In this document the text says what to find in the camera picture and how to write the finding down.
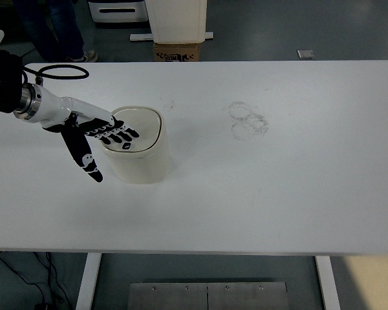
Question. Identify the white and black hand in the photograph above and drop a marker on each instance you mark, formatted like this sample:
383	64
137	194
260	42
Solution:
55	108

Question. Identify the cream trash bin with lid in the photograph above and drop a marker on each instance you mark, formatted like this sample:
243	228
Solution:
142	161

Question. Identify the person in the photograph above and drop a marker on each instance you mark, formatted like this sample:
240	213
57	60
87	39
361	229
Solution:
64	29

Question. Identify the white stand base bar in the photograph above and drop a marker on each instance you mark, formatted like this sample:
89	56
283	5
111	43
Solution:
139	37

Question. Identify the white appliance with black slot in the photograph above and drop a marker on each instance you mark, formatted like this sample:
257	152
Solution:
116	13

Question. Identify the brown cardboard box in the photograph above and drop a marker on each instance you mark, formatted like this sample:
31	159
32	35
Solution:
176	53

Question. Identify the white table leg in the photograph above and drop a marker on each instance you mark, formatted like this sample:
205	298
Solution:
328	284
88	281

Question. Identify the grey metal plate with screws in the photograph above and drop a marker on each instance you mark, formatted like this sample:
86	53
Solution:
210	297

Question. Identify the small grey floor plate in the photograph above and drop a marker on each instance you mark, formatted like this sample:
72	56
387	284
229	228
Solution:
306	54

